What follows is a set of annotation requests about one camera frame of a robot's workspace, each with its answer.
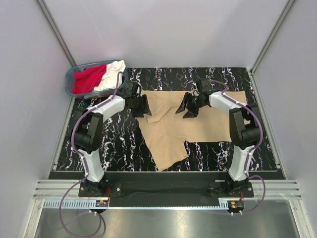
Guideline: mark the tan polo shirt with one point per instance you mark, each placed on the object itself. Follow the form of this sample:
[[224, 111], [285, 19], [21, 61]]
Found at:
[[165, 131]]

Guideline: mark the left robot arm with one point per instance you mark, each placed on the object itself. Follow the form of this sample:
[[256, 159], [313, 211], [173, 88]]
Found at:
[[87, 133]]

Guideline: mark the white shirt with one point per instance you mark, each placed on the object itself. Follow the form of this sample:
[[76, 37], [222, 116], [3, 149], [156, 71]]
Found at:
[[112, 77]]

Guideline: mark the aluminium rail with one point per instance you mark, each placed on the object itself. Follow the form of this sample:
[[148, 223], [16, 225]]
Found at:
[[275, 189]]

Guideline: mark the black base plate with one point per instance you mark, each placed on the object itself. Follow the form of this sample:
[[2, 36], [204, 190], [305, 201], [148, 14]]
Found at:
[[200, 198]]

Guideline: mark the right aluminium frame post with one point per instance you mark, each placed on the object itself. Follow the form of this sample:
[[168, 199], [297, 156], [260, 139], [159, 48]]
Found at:
[[282, 17]]

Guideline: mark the red shirt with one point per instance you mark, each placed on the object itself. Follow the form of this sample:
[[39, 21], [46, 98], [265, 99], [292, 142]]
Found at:
[[86, 80]]

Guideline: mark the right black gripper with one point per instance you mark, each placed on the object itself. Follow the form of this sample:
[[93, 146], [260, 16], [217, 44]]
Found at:
[[187, 97]]

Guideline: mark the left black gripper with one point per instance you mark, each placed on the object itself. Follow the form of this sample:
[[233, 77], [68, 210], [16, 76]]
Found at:
[[144, 108]]

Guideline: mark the white slotted cable duct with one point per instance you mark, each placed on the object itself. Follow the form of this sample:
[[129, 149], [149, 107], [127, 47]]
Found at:
[[100, 204]]

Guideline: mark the aluminium frame post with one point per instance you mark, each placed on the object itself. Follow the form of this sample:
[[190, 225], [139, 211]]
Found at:
[[55, 30], [282, 17]]

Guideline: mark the teal laundry basket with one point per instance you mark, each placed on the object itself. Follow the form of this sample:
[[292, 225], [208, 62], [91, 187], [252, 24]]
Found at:
[[79, 68]]

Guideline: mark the left aluminium frame post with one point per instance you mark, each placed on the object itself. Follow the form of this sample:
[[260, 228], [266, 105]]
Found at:
[[55, 30]]

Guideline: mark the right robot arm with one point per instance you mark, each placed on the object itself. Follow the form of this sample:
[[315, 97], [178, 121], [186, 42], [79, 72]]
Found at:
[[245, 130]]

